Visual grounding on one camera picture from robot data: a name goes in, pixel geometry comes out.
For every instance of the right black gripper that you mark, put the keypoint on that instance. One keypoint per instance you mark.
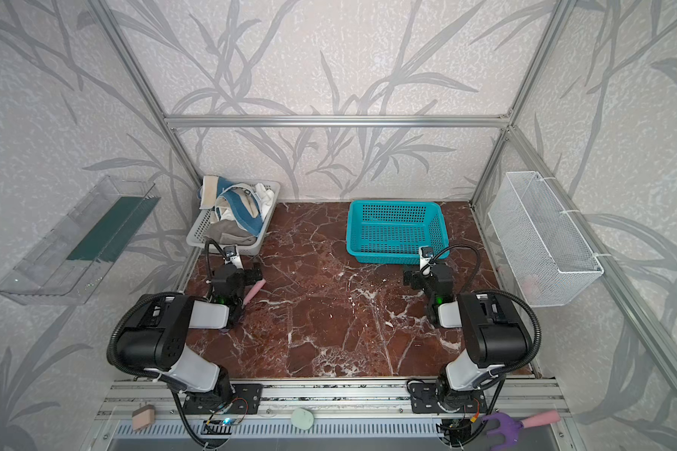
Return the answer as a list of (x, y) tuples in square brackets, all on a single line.
[(420, 278)]

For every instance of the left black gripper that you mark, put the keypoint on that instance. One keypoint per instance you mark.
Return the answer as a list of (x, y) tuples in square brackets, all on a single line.
[(240, 276)]

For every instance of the blue beige Doraemon towel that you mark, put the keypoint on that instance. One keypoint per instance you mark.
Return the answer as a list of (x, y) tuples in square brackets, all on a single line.
[(247, 204)]

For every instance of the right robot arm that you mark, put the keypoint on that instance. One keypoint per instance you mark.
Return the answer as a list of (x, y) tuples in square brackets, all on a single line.
[(501, 334)]

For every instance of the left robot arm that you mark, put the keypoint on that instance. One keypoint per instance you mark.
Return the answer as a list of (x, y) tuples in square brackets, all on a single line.
[(150, 339)]

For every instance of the grey folded towel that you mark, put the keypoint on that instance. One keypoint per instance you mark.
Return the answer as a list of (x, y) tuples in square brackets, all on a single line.
[(228, 232)]

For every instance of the grey plastic basket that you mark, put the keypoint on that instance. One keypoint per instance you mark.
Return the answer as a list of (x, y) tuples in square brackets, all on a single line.
[(196, 237)]

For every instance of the teal plastic basket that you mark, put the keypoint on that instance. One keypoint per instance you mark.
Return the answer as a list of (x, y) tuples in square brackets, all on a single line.
[(392, 232)]

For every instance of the pale green round disc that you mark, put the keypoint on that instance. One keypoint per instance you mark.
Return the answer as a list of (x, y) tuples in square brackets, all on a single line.
[(302, 419)]

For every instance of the beige sponge block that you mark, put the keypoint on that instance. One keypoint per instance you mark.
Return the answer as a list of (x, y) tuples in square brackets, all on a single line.
[(143, 417)]

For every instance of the purple pink fork tool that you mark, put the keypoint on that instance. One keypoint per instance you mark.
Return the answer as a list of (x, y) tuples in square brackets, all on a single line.
[(509, 428)]

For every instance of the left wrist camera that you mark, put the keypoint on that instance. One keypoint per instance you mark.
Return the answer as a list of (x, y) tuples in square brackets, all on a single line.
[(232, 256)]

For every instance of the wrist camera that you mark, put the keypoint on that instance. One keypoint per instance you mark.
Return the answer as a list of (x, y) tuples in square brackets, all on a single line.
[(232, 256), (426, 253)]

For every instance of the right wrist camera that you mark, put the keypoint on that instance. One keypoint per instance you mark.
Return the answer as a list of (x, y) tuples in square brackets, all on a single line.
[(426, 253)]

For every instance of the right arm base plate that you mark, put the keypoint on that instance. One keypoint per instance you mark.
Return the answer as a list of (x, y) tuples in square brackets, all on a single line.
[(428, 398)]

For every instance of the white wire mesh basket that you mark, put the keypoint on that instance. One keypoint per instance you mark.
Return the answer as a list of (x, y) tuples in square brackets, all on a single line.
[(550, 259)]

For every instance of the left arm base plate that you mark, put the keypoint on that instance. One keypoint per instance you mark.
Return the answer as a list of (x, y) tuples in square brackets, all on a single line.
[(241, 399)]

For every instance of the aluminium rail frame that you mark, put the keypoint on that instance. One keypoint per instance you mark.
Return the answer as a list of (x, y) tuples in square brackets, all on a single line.
[(343, 409)]

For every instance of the clear acrylic wall shelf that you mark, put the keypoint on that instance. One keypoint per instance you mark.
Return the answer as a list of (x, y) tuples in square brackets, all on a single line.
[(70, 262)]

